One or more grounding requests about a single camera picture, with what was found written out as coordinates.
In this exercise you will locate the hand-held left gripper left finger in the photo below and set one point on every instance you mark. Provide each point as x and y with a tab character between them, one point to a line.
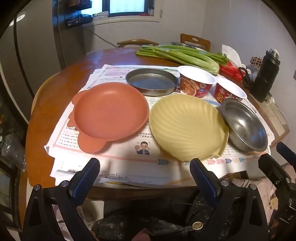
86	177

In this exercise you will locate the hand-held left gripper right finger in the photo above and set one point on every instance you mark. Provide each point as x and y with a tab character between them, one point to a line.
203	179

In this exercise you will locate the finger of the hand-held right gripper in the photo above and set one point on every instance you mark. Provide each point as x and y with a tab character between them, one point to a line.
285	150
269	163

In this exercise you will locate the stainless steel bowl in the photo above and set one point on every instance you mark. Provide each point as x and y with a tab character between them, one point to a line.
245	125

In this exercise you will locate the yellow shell-shaped plate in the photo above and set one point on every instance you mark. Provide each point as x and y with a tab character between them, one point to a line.
185	125

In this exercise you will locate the terracotta plastic plate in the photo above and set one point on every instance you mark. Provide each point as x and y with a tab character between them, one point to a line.
108	113

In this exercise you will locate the red paper noodle bowl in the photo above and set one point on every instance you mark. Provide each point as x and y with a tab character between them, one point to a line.
196	87
222	93

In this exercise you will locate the round metal plate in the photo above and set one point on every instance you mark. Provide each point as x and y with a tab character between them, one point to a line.
150	81

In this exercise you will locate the pink cloth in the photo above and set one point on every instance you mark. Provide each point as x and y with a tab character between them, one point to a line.
268	192

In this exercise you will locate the white paper sheets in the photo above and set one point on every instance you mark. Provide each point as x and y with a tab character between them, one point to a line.
129	172

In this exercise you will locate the colourful printed newspaper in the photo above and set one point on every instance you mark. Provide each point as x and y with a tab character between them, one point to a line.
129	148

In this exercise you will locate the dark floral garment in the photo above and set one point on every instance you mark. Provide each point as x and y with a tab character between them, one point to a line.
150	222

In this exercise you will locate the black thermos bottle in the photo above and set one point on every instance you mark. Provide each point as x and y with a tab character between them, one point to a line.
263	78

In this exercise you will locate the glass-door cabinet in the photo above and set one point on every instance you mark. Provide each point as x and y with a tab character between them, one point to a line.
11	150

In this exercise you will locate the brown dotted bouquet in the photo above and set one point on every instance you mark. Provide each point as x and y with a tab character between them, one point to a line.
256	61

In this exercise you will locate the red tissue pack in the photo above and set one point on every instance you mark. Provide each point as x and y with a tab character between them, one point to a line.
229	69

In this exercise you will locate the green celery bunch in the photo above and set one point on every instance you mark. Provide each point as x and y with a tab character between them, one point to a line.
185	58
208	54

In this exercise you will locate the wooden chair with cut-out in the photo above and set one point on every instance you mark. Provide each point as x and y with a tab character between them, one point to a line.
205	43

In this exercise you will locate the small metal bowl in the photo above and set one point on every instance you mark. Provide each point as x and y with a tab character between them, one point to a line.
180	43

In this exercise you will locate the grey refrigerator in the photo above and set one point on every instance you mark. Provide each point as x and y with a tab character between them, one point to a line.
34	46

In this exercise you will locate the curved-back wooden chair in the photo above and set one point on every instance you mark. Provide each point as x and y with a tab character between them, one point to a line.
136	42

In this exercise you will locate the small white green box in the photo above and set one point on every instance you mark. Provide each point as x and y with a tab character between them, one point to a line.
100	14

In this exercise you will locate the window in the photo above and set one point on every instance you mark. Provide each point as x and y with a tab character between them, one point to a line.
129	4

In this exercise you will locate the wall-mounted storage rack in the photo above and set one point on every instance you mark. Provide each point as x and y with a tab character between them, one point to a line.
76	20

